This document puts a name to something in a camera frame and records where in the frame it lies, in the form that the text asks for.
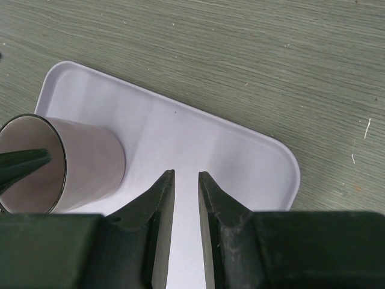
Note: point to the clear purple glass mug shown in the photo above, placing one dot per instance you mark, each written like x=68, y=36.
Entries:
x=88, y=164

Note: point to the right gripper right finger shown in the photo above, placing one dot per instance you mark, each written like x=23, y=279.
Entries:
x=230, y=251

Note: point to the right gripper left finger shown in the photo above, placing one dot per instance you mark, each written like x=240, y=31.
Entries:
x=138, y=240

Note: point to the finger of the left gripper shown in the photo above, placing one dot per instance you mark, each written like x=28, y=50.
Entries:
x=17, y=165

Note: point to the lavender plastic tray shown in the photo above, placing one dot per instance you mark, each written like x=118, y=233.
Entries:
x=160, y=134

